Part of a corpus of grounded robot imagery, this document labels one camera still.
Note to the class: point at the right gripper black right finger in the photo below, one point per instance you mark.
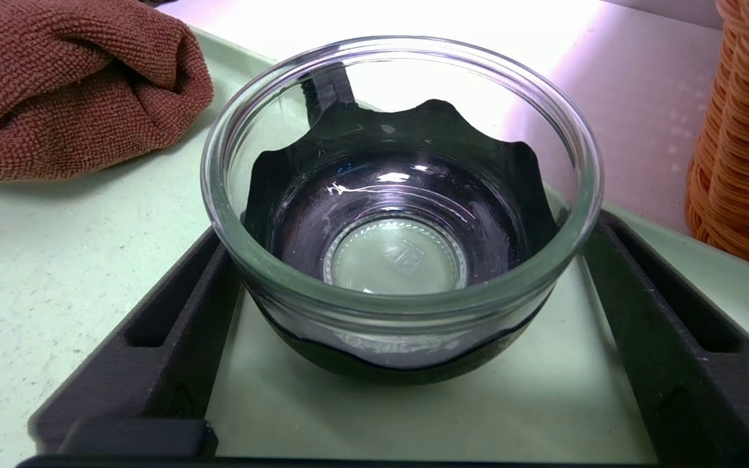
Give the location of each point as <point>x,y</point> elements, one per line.
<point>693,364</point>

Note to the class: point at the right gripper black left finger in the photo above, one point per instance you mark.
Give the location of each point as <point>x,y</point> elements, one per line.
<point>166,351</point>

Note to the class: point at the glass cup with black sleeve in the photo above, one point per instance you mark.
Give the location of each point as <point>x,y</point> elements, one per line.
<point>381,364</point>

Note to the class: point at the orange wicker basket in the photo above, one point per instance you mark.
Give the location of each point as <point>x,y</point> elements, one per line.
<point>745,162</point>

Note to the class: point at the light green plastic tray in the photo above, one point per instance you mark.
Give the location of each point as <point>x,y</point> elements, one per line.
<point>56,273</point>

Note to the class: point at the brown folded towel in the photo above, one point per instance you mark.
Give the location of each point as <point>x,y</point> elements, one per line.
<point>69,97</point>

